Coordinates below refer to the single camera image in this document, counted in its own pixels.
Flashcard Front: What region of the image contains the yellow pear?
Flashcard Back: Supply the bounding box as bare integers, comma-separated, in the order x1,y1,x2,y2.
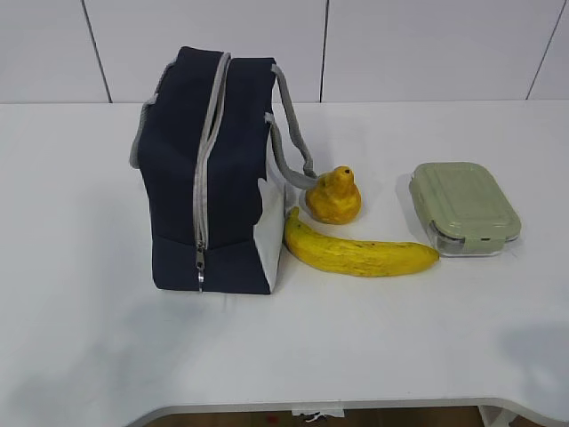
305,165,362,225

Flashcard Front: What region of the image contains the yellow banana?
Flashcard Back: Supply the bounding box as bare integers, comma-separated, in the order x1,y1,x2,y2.
284,206,440,278

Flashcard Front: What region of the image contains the navy blue lunch bag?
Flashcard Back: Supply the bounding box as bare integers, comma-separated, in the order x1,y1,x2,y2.
129,46,317,294

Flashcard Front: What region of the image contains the green lid food container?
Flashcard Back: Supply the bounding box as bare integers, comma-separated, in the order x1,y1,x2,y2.
409,162,522,257

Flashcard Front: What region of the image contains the white paper under table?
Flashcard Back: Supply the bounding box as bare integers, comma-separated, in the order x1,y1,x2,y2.
292,407,346,423

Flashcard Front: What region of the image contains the white table leg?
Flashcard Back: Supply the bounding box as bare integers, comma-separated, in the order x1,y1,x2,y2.
477,406,517,427

